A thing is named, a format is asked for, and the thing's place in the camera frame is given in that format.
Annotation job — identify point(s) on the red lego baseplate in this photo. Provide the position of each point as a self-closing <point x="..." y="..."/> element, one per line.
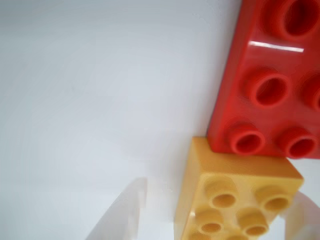
<point x="270" y="105"/>

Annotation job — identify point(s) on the yellow lego brick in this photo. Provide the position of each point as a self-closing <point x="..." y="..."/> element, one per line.
<point x="225" y="185"/>

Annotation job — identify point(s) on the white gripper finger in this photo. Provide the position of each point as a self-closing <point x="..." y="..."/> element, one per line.
<point x="303" y="220"/>
<point x="120" y="215"/>

